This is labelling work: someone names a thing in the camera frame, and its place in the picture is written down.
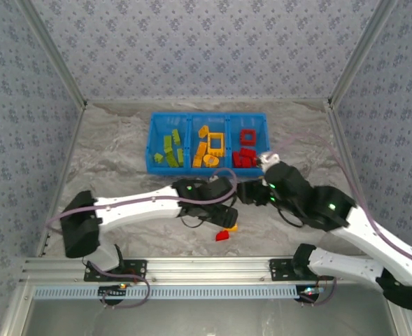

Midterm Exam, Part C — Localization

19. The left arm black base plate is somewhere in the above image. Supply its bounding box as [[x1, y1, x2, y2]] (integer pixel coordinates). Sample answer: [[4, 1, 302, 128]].
[[83, 259, 148, 283]]

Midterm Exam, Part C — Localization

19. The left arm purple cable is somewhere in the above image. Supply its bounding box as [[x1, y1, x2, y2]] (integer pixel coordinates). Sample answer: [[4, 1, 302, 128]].
[[46, 167, 239, 309]]

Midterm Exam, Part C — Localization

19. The red lego window frame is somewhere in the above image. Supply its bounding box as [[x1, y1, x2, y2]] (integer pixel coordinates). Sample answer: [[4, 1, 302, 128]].
[[240, 129, 259, 146]]

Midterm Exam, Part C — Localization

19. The small black electronics board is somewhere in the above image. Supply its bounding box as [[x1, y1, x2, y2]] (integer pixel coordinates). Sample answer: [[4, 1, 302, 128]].
[[98, 284, 127, 305], [295, 285, 325, 305]]

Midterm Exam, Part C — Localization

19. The aluminium table edge rail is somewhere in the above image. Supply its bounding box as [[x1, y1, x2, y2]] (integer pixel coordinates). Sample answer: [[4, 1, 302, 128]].
[[325, 101, 382, 256], [34, 101, 88, 258]]

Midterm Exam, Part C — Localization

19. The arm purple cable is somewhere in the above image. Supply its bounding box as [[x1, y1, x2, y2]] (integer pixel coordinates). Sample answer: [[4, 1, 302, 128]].
[[46, 167, 239, 309], [274, 134, 412, 306]]

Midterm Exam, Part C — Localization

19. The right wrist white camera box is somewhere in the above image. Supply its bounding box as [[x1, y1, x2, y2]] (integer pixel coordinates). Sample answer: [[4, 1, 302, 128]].
[[257, 151, 280, 166]]

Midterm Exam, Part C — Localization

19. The aluminium frame post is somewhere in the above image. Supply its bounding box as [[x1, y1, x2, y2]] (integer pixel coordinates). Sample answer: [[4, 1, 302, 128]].
[[327, 0, 399, 106], [16, 0, 88, 108]]

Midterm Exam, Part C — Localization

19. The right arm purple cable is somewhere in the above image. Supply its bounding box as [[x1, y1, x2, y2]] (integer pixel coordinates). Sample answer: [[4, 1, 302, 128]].
[[274, 134, 412, 306]]

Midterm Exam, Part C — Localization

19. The grey metal shelf panel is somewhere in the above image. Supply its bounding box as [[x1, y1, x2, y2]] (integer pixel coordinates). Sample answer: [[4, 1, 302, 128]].
[[20, 299, 399, 336]]

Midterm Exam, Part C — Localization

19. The blue three-compartment plastic bin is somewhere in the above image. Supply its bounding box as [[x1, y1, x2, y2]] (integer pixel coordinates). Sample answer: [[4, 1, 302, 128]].
[[144, 111, 271, 176]]

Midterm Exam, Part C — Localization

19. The yellow lego window frame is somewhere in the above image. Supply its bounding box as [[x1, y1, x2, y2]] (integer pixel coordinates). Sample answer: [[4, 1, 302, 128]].
[[206, 132, 226, 158]]

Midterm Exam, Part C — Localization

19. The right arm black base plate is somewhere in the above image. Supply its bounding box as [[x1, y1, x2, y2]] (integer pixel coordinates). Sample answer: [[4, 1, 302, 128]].
[[268, 258, 334, 283]]

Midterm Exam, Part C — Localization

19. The light blue slotted cable duct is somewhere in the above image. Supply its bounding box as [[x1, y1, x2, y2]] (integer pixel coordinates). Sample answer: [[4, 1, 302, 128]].
[[32, 284, 301, 301]]

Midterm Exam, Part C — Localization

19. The aluminium mounting rail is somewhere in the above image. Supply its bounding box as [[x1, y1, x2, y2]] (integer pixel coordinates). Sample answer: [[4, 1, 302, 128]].
[[19, 256, 402, 284]]

